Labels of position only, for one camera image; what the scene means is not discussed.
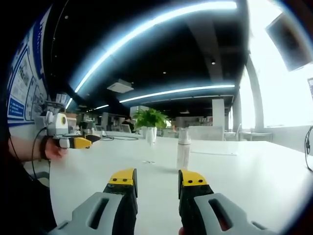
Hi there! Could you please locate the green leafy plant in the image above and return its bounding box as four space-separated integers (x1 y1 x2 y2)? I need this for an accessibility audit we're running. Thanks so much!
133 108 170 131

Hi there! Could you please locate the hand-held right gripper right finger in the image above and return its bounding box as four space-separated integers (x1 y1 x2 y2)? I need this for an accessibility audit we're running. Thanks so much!
178 168 277 235

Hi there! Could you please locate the clear pump bottle cover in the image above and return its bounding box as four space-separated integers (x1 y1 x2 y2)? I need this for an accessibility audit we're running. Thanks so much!
178 128 192 146

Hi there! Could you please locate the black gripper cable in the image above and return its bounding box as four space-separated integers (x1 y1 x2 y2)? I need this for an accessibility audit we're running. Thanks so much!
31 126 51 183

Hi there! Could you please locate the white pump bottle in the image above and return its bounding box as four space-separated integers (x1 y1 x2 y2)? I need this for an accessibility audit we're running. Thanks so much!
176 141 192 170

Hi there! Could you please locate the white plant vase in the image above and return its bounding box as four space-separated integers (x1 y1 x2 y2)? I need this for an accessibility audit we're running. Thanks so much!
145 126 158 145

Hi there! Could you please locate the long curved ceiling light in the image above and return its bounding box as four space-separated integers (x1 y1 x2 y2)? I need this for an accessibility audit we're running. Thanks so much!
69 0 238 94

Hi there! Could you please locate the black looped cable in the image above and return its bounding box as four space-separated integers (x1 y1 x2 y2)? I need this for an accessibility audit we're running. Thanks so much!
304 126 313 172

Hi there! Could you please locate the person's left hand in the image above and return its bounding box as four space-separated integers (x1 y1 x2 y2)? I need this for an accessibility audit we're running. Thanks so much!
45 139 69 160

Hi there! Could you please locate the blue white wall poster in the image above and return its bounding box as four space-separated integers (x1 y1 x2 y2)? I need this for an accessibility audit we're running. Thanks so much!
6 6 53 126

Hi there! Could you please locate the dark hanging monitor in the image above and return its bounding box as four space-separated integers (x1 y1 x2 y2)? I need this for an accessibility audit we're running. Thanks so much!
265 12 312 72

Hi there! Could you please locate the person's dark clothing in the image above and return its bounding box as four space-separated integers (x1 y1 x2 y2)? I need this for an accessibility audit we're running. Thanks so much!
0 153 57 235

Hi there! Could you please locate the black table cable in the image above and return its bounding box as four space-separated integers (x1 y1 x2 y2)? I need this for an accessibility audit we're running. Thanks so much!
99 135 139 142

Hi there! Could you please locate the short ceiling light strip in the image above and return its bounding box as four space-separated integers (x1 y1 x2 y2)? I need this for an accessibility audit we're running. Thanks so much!
118 84 236 104

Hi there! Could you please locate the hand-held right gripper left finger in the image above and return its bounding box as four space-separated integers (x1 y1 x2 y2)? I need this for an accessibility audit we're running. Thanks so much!
48 167 138 235

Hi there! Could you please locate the ceiling air conditioner unit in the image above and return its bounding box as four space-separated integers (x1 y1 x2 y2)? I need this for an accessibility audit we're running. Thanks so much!
106 78 135 94

